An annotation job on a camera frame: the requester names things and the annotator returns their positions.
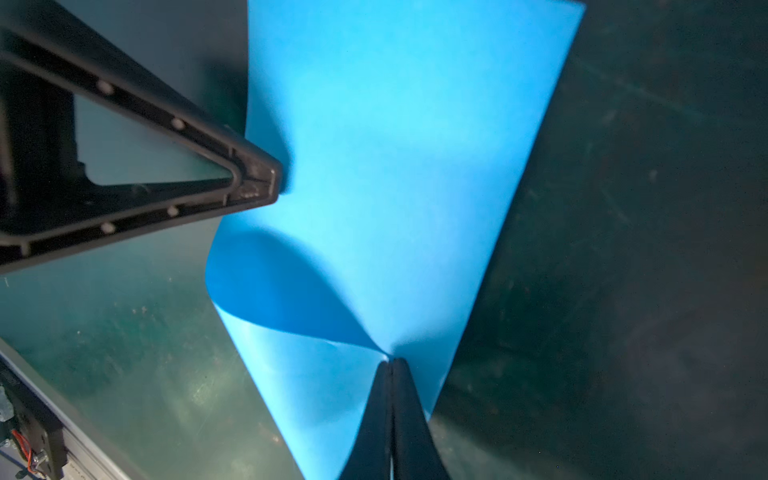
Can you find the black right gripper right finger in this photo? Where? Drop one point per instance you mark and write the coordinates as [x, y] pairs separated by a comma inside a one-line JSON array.
[[414, 455]]

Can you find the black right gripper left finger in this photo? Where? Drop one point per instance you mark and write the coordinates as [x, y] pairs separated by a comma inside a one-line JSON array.
[[371, 455]]

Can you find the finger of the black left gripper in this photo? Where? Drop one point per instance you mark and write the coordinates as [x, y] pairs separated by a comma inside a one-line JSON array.
[[50, 209]]

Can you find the cyan paper sheet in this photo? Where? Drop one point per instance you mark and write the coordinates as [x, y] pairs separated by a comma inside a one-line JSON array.
[[405, 128]]

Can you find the front aluminium rail base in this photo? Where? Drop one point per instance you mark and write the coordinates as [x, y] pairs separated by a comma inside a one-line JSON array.
[[53, 439]]

